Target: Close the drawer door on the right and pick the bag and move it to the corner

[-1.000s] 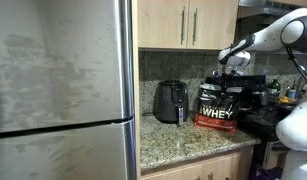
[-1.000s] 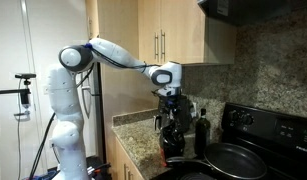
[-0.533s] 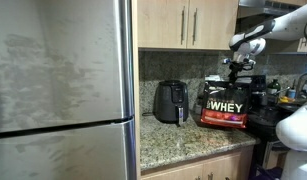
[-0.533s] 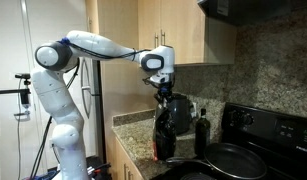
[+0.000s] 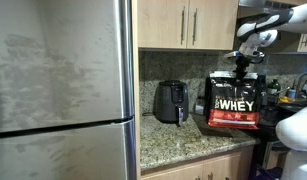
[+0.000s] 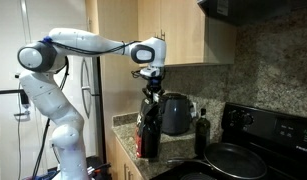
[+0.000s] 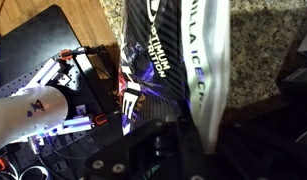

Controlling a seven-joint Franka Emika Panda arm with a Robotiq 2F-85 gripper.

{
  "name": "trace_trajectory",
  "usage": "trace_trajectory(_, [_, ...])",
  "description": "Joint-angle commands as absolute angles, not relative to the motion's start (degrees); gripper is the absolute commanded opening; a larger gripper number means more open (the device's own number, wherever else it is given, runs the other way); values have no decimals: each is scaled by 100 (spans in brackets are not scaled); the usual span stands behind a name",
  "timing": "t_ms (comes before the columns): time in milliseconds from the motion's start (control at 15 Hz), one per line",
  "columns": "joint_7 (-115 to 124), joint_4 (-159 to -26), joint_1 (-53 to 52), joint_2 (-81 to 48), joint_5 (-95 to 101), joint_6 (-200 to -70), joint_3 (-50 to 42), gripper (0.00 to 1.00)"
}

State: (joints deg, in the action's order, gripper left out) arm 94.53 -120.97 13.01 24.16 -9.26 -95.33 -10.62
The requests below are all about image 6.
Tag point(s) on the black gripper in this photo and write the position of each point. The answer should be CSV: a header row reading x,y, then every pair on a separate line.
x,y
154,85

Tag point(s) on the black red whey protein bag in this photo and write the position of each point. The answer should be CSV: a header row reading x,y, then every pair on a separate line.
x,y
148,133

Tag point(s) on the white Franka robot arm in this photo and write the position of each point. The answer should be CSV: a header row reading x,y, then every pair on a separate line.
x,y
59,106

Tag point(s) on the black air fryer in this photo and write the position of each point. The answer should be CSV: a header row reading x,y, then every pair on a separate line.
x,y
176,115

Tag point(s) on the tall wooden side panel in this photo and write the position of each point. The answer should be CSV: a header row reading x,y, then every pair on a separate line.
x,y
116,96

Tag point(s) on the small white container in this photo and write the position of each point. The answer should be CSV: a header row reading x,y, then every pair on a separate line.
x,y
194,109

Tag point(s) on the dark olive oil bottle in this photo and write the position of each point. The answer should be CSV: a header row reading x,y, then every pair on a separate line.
x,y
202,133

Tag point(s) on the stainless steel fridge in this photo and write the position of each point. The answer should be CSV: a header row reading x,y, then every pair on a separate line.
x,y
93,133

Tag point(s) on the wooden lower cabinet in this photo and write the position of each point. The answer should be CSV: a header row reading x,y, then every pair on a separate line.
x,y
123,163

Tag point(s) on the black stove knob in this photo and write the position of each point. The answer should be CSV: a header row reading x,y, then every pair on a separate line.
x,y
248,119
233,117

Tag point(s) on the wooden upper cabinet body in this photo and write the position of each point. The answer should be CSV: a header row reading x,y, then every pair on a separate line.
x,y
220,40

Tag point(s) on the black frying pan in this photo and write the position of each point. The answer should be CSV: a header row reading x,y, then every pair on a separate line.
x,y
234,161

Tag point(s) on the wooden cabinet above fridge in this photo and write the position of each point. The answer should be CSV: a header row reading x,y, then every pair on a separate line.
x,y
91,13

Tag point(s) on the black electric stove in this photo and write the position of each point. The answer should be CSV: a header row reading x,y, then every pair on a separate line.
x,y
276,133

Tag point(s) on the dark range hood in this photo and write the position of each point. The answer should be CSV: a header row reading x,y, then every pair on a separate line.
x,y
253,11

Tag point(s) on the black camera on stand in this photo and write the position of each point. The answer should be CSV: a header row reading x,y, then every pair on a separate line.
x,y
25,100

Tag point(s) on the black camera stand bar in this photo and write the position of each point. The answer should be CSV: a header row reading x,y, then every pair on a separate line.
x,y
6,91

